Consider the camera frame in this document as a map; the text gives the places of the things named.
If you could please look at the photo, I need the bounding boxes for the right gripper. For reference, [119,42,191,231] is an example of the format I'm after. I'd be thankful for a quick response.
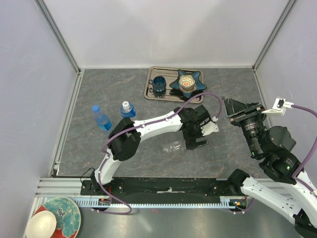
[221,95,266,156]

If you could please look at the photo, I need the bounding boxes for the clear unlabelled plastic bottle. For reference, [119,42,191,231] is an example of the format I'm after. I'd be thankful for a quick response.
[161,141,185,153]

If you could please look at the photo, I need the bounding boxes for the labelled clear water bottle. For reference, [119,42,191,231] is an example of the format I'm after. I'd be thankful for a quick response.
[120,102,136,118]

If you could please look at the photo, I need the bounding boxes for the white bottle cap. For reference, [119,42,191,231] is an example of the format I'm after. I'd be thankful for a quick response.
[122,101,130,110]

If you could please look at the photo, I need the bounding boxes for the blue tinted plastic bottle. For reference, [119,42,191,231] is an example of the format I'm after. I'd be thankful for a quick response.
[93,109,112,132]

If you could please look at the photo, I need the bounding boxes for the blue bottle cap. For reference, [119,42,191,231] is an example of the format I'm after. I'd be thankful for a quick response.
[92,105,100,113]

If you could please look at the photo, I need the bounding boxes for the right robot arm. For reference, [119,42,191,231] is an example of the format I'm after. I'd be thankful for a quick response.
[222,96,317,238]

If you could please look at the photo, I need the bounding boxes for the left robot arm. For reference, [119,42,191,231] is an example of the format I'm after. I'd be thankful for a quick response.
[91,105,219,195]

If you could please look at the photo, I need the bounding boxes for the patterned small bowl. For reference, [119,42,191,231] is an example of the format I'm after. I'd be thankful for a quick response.
[179,75,196,91]

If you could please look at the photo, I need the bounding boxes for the metal tray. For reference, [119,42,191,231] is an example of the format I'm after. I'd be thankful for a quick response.
[144,66,205,104]

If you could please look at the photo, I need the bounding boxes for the blue ceramic cup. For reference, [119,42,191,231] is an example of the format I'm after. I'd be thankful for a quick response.
[148,76,166,93]

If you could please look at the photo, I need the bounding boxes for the red floral plate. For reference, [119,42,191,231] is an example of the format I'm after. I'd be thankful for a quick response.
[34,197,81,238]

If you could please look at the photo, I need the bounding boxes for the white bowl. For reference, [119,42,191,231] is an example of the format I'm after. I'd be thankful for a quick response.
[26,211,57,238]

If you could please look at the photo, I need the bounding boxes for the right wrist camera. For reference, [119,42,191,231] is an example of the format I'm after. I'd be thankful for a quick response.
[262,97,294,117]

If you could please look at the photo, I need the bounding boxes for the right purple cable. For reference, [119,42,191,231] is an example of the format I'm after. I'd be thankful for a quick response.
[291,104,317,195]

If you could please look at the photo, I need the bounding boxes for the white cable duct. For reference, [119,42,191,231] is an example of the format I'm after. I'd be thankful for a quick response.
[72,197,252,211]

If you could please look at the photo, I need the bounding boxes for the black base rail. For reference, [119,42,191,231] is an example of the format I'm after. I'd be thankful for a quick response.
[80,177,236,204]

